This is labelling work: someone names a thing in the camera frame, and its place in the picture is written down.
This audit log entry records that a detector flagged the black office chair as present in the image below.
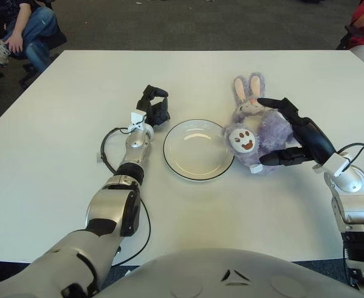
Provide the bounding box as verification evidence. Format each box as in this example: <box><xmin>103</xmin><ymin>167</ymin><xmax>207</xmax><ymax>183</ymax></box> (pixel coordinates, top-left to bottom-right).
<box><xmin>336</xmin><ymin>24</ymin><xmax>357</xmax><ymax>50</ymax></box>
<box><xmin>0</xmin><ymin>27</ymin><xmax>68</xmax><ymax>97</ymax></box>

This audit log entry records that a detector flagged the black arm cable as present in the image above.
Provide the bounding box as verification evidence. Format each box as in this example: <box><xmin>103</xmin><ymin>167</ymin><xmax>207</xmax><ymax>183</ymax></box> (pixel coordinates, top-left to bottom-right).
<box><xmin>100</xmin><ymin>125</ymin><xmax>152</xmax><ymax>266</ymax></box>
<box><xmin>337</xmin><ymin>142</ymin><xmax>364</xmax><ymax>196</ymax></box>

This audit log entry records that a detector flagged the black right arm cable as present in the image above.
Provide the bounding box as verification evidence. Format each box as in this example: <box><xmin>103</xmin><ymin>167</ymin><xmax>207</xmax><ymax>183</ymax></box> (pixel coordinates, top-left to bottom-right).
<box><xmin>337</xmin><ymin>142</ymin><xmax>364</xmax><ymax>196</ymax></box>

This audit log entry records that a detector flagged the person in blue jeans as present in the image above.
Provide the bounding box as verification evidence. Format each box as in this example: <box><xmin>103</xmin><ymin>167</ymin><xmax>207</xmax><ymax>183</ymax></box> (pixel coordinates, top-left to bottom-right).
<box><xmin>0</xmin><ymin>0</ymin><xmax>60</xmax><ymax>74</ymax></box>

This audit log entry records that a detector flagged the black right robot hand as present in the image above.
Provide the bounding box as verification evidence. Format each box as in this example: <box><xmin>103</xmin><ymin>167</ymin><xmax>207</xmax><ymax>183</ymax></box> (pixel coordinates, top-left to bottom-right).
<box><xmin>256</xmin><ymin>96</ymin><xmax>338</xmax><ymax>167</ymax></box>

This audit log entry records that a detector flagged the white plate with dark rim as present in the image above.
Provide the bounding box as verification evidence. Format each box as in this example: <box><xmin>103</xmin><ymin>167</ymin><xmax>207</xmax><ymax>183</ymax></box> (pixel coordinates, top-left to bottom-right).
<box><xmin>163</xmin><ymin>119</ymin><xmax>235</xmax><ymax>182</ymax></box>

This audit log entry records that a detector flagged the purple plush bunny doll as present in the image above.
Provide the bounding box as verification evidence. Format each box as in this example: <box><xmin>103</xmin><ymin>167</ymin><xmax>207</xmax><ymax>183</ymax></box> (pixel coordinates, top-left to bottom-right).
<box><xmin>221</xmin><ymin>73</ymin><xmax>304</xmax><ymax>174</ymax></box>

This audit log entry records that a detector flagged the grey robot torso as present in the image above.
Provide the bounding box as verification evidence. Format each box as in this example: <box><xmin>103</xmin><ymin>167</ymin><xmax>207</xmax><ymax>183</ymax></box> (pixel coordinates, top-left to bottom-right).
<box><xmin>101</xmin><ymin>247</ymin><xmax>364</xmax><ymax>298</ymax></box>

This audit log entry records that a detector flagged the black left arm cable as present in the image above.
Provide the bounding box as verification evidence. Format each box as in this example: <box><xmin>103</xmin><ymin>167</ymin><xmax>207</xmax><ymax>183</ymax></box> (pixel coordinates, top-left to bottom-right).
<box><xmin>100</xmin><ymin>125</ymin><xmax>152</xmax><ymax>266</ymax></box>

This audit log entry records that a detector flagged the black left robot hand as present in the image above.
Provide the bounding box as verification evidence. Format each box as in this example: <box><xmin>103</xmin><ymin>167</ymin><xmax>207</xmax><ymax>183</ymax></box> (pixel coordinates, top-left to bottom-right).
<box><xmin>136</xmin><ymin>84</ymin><xmax>171</xmax><ymax>127</ymax></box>

